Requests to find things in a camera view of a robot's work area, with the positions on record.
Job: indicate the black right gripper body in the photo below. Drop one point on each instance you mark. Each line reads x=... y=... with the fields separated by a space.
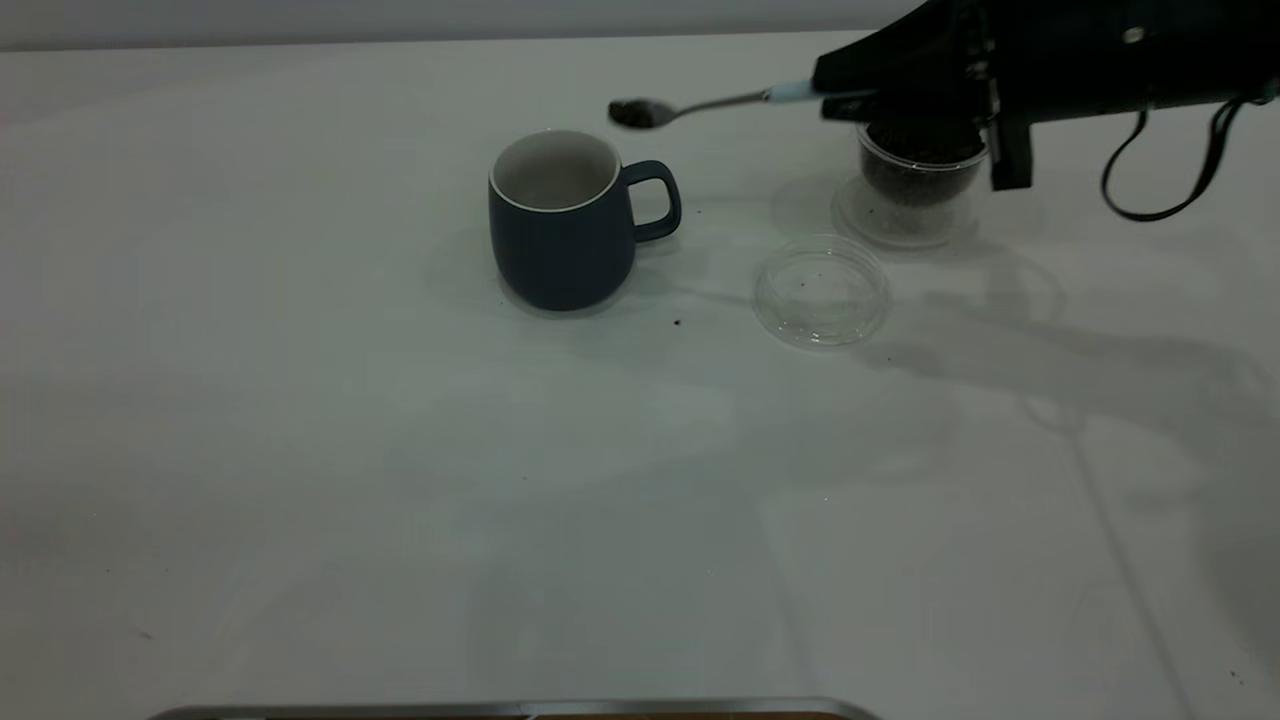
x=1005 y=90

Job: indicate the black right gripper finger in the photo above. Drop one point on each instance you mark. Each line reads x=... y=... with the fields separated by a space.
x=900 y=50
x=900 y=108

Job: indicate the dark blue ceramic mug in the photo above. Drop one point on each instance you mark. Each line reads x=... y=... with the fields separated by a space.
x=560 y=260

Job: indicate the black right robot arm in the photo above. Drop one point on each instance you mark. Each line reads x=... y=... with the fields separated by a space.
x=1150 y=50

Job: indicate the coffee bean pile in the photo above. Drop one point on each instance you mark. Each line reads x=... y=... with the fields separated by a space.
x=915 y=170

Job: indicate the clear shallow glass dish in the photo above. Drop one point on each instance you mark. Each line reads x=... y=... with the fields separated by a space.
x=820 y=310

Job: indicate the clear double-wall glass bowl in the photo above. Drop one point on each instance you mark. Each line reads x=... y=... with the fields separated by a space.
x=905 y=215

